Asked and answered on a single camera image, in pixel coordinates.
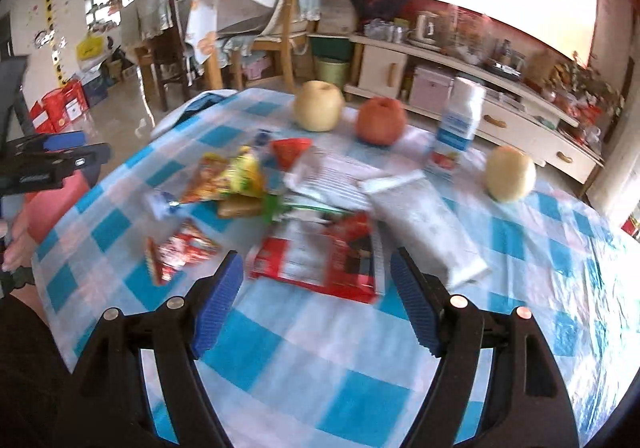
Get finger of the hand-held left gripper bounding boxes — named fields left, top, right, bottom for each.
left=0, top=143, right=112, bottom=194
left=10, top=130, right=86, bottom=154

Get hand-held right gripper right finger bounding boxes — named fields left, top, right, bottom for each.
left=390, top=247, right=581, bottom=448

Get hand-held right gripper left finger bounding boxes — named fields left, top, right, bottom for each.
left=52, top=250, right=246, bottom=448

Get pink plastic bin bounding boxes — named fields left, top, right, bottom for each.
left=22, top=173, right=96, bottom=244

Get grey white packet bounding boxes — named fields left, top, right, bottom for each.
left=357, top=170, right=490, bottom=289

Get red printed packet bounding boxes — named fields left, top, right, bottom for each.
left=248, top=212, right=386, bottom=304

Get yellow orange snack packet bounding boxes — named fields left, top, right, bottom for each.
left=180, top=146, right=266, bottom=204

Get person's left hand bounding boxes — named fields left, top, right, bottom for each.
left=0, top=210, right=38, bottom=274

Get red gift box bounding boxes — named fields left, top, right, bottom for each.
left=30, top=98, right=60, bottom=134
left=47, top=80, right=90, bottom=123

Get dark blue carton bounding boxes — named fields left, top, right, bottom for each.
left=82, top=73, right=108, bottom=106

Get small red wrapper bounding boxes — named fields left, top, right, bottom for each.
left=144, top=220, right=221, bottom=286

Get giraffe height chart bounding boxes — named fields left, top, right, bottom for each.
left=37, top=0, right=71, bottom=89

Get yellow bag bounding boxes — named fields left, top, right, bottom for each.
left=75, top=30, right=106, bottom=61

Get brown biscuit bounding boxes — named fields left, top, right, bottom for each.
left=217, top=198, right=266, bottom=219

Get small white blue wrapper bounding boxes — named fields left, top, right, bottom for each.
left=145, top=189, right=181, bottom=221

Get blue white checkered tablecloth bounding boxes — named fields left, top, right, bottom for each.
left=31, top=88, right=640, bottom=448

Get green wrapper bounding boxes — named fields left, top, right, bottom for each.
left=262, top=195, right=351, bottom=224

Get dark wooden chair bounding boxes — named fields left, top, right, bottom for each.
left=132, top=0, right=193, bottom=111

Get yellow pear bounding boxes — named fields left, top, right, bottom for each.
left=292, top=80, right=345, bottom=133
left=484, top=145, right=537, bottom=204

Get red triangular wrapper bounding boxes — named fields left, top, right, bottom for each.
left=270, top=138, right=313, bottom=172

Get dining table with cloth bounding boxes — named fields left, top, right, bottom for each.
left=175, top=0, right=236, bottom=89

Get white blue milk carton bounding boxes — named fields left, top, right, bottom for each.
left=425, top=76, right=487, bottom=179

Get red apple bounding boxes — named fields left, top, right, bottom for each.
left=355, top=97, right=407, bottom=146

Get person's dark clothing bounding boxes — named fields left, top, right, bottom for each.
left=0, top=278, right=146, bottom=448

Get pink storage box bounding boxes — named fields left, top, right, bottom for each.
left=410, top=65, right=456, bottom=114

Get white television cabinet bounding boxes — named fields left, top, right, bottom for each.
left=345, top=33, right=606, bottom=184

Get light wooden chair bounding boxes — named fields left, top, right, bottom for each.
left=202, top=0, right=321, bottom=91

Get light green waste bin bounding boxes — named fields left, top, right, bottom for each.
left=314, top=57, right=351, bottom=89

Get dark green basin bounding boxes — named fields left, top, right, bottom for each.
left=310, top=35, right=353, bottom=61

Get row of glass jars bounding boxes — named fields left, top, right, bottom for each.
left=365, top=20, right=407, bottom=45

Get red artificial flowers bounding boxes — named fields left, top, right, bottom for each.
left=550, top=55, right=623, bottom=129

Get white kettle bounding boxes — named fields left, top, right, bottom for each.
left=414, top=12, right=442, bottom=43

